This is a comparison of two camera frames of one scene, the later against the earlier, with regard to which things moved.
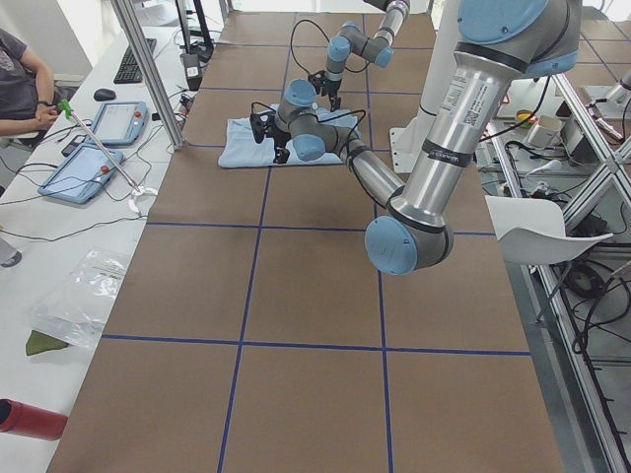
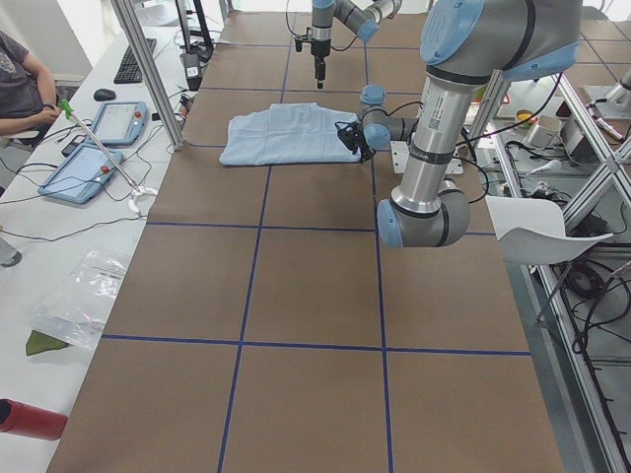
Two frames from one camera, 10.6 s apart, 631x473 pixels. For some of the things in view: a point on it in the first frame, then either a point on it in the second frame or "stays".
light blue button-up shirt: [240, 147] stays
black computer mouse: [105, 95] stays
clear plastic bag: [76, 306] stays
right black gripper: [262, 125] -> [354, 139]
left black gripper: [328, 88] -> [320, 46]
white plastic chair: [531, 230] stays
